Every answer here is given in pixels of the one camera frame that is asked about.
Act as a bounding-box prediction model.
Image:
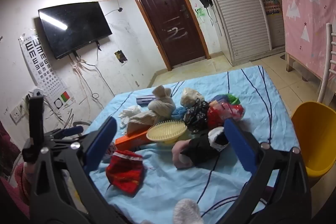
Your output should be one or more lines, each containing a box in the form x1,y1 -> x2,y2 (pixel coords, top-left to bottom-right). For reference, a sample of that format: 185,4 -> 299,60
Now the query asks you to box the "beige knotted knit cloth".
148,85 -> 176,119

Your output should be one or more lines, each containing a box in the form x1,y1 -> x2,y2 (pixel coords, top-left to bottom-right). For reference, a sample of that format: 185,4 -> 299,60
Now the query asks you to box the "black wall television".
38,1 -> 113,60

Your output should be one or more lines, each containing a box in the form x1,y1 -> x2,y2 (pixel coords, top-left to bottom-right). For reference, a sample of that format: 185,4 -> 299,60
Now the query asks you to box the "white metal chair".
318,22 -> 336,106

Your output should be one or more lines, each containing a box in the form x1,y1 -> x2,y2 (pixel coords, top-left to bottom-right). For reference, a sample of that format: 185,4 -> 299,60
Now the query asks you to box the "blue yarn ball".
171,106 -> 188,121

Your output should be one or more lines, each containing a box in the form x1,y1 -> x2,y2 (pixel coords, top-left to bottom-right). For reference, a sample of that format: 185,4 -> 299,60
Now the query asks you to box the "white louvered wardrobe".
194,0 -> 285,65

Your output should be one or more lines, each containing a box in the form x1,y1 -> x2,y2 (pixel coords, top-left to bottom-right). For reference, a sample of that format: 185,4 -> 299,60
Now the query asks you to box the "orange box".
115,131 -> 158,151

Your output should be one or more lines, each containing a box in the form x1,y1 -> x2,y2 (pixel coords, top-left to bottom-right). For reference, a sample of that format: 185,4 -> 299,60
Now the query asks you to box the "black pink cloth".
172,135 -> 231,169

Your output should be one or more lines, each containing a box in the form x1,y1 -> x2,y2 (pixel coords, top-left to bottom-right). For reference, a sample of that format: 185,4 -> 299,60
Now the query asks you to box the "small wall picture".
115,50 -> 128,67

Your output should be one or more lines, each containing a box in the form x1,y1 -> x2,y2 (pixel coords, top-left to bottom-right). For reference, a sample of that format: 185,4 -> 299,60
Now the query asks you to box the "yellow plastic bin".
291,101 -> 336,178

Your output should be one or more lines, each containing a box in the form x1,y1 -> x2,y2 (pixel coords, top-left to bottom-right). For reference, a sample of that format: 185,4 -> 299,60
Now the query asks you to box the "purple packet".
136,95 -> 155,106

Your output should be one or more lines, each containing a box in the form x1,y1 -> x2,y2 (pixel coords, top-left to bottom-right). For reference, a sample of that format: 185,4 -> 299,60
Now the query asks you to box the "green blue knit cloth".
210,93 -> 240,106

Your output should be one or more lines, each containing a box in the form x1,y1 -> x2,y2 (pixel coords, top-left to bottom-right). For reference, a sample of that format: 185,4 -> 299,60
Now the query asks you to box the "yellow knitted ball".
146,120 -> 188,146

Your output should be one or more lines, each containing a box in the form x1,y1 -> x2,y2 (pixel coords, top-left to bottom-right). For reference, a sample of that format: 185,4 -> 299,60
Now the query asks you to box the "white wall socket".
10,106 -> 25,125

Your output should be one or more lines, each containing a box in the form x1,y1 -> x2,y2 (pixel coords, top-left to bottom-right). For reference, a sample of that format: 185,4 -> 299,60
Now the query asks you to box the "cream crumpled cloth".
181,88 -> 205,107

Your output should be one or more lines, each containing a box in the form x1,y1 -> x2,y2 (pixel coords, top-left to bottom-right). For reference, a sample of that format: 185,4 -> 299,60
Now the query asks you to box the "white crumpled tissue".
118,105 -> 142,127

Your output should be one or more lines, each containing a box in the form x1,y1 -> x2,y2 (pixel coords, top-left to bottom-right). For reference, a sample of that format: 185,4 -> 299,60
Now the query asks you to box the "cream ribbed knit cloth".
127,110 -> 163,134

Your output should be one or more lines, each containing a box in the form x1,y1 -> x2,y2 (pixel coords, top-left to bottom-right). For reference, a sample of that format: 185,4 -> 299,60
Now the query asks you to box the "light blue striped sheet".
88,65 -> 301,224

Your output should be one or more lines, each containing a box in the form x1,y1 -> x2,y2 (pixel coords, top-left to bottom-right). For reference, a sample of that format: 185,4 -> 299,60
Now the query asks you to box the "pink printed curtain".
270,0 -> 336,80

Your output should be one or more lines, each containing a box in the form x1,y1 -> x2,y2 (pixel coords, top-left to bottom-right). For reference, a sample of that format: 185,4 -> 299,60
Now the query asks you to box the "eye chart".
18,34 -> 75,111

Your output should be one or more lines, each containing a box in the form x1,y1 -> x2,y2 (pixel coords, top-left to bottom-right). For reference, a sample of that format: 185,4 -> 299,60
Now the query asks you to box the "black white sock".
208,127 -> 231,151

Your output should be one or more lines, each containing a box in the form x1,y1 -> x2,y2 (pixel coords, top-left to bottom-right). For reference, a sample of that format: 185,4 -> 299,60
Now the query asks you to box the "dark brown door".
127,0 -> 210,71

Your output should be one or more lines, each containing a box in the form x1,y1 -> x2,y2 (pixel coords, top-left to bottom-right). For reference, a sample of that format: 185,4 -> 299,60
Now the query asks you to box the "red knit cloth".
106,150 -> 145,197

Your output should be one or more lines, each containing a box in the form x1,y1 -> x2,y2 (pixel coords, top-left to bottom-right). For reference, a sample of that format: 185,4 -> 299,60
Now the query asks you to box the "white knit cloth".
172,199 -> 204,224

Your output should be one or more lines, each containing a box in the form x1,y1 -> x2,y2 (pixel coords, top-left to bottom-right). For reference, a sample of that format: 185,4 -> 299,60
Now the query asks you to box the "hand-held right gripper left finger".
29,116 -> 126,224

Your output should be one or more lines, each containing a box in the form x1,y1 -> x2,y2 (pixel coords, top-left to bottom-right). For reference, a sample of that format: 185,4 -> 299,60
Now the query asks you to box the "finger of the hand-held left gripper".
47,133 -> 91,148
45,125 -> 85,139

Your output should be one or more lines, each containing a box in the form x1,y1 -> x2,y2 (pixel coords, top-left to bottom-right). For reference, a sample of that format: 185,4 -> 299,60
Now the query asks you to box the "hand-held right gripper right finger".
224,118 -> 312,224

